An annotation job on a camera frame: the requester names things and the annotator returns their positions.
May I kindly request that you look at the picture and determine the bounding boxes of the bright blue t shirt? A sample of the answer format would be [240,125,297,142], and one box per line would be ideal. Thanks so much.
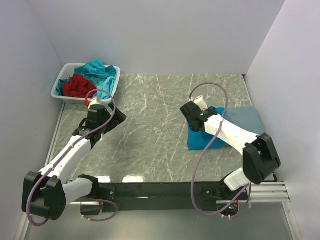
[187,106,229,152]

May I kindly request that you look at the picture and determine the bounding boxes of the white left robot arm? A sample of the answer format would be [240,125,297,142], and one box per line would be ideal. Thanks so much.
[21,103,127,227]

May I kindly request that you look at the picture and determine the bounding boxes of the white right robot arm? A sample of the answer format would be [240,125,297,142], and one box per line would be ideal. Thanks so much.
[180,100,281,200]

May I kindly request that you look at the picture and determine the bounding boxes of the light aqua t shirt in basket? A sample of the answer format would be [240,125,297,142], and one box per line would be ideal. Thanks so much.
[92,76,116,100]

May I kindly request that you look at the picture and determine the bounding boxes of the red t shirt in basket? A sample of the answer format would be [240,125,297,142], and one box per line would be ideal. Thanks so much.
[60,73,96,98]

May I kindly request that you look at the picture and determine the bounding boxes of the teal t shirt in basket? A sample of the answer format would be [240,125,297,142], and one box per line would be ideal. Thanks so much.
[56,58,116,98]

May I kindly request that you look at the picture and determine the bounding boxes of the folded grey-blue t shirt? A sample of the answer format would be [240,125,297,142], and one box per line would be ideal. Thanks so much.
[224,106,266,135]

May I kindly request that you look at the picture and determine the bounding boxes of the white plastic laundry basket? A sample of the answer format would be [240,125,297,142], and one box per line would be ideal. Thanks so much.
[51,63,121,105]

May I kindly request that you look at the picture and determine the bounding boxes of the black base crossbar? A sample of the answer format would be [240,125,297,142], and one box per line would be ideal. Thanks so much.
[69,181,247,216]

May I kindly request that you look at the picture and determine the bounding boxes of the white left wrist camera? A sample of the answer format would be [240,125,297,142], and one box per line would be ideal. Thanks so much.
[84,97,102,109]

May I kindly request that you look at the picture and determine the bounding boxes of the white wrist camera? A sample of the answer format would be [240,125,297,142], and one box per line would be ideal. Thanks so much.
[189,95,208,111]
[84,97,102,109]

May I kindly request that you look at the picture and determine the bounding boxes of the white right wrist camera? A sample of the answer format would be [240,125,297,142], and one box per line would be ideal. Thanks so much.
[189,95,208,111]

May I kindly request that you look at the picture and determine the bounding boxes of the aluminium frame rail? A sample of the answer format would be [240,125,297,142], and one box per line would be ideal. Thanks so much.
[13,102,305,240]

